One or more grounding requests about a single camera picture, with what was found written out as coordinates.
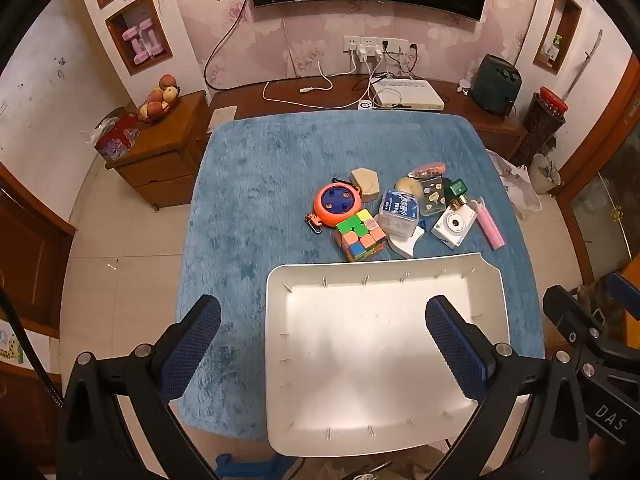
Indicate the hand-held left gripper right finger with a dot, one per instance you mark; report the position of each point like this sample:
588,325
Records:
455,355

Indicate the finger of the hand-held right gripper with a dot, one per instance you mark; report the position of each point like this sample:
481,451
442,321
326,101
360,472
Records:
627,292
570,315

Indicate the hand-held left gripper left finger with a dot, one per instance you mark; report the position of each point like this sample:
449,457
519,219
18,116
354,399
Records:
192,347

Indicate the white plastic tray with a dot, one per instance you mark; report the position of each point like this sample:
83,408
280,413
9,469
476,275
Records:
370,350

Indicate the white toy camera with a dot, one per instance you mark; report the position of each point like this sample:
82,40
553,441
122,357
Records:
452,225

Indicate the colourful puzzle cube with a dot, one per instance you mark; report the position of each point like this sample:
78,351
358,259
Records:
360,237

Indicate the clear box with blue label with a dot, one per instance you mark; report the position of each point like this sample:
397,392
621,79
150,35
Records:
398,212

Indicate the clear box with small figures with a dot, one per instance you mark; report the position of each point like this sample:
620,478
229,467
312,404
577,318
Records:
432,197

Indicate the green cube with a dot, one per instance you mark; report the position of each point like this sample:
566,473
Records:
456,189

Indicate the orange round reel with carabiner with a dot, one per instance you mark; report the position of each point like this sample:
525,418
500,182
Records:
336,203

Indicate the glass door cabinet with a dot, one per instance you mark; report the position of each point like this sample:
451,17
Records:
605,210

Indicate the white flat shaped piece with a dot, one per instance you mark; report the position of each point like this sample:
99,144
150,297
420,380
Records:
406,246

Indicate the pink stick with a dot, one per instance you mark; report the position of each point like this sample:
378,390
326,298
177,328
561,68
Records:
490,225

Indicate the blue plastic object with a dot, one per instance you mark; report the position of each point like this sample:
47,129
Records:
240,467

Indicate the white plastic bag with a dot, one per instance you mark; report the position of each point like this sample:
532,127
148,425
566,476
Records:
520,185

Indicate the white bucket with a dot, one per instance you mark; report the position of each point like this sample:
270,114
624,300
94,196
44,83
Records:
545,175

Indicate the gold tube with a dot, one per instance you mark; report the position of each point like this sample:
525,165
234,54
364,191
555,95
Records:
459,204

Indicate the gold oval compact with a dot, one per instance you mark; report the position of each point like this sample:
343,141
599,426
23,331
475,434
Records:
406,186

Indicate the wooden door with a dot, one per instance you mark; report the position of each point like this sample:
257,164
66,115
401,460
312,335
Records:
30,260

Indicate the dark red woven vase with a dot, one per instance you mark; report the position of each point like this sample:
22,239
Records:
542,125

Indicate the pink computer mouse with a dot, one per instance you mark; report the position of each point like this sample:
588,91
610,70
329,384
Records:
430,168

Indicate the small wooden cabinet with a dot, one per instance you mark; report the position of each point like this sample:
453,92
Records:
165,160

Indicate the beige wooden block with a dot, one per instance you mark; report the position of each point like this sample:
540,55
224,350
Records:
365,182

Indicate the blue plush blanket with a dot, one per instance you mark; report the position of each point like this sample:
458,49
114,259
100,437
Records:
280,170

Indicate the red patterned box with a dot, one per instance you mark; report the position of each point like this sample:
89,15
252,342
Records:
117,140

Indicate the long sheathed sword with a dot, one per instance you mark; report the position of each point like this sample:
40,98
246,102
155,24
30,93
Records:
582,67

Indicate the white paper sheet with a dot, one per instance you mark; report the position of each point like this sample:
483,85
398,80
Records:
223,117

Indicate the bowl of fruit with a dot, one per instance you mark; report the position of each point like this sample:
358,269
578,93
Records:
157,100

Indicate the white set-top box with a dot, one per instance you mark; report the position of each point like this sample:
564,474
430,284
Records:
407,95

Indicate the long wooden bench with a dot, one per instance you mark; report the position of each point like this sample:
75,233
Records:
320,112

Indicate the pink dumbbell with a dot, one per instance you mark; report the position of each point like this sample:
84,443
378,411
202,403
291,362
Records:
152,37
136,47

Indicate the white wall socket strip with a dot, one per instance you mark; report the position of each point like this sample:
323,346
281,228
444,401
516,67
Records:
352,42

